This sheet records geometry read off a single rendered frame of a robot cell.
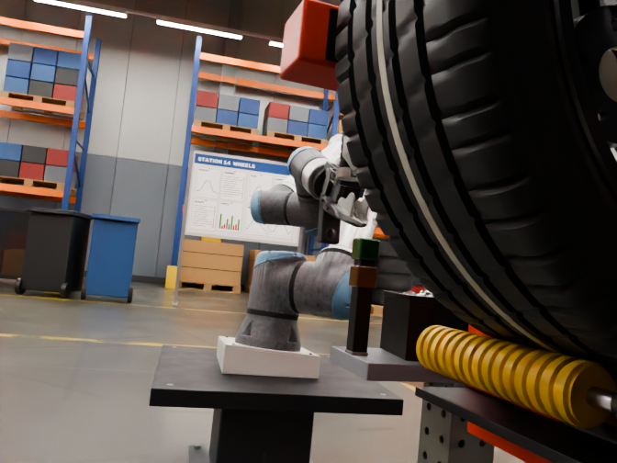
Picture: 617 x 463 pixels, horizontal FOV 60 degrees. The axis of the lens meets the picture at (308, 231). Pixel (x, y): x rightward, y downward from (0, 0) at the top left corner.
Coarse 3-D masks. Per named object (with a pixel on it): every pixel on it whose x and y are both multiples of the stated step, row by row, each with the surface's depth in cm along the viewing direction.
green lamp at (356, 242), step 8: (360, 240) 97; (368, 240) 97; (376, 240) 98; (352, 248) 100; (360, 248) 97; (368, 248) 97; (376, 248) 98; (352, 256) 100; (360, 256) 97; (368, 256) 97; (376, 256) 98
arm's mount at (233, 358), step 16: (224, 336) 167; (224, 352) 141; (240, 352) 142; (256, 352) 143; (272, 352) 144; (288, 352) 145; (304, 352) 152; (224, 368) 141; (240, 368) 142; (256, 368) 143; (272, 368) 144; (288, 368) 145; (304, 368) 146
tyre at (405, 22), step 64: (384, 0) 46; (448, 0) 37; (512, 0) 36; (448, 64) 38; (512, 64) 36; (384, 128) 49; (448, 128) 40; (512, 128) 36; (576, 128) 38; (384, 192) 52; (448, 192) 43; (512, 192) 37; (576, 192) 38; (448, 256) 49; (512, 256) 41; (576, 256) 38; (512, 320) 49; (576, 320) 41
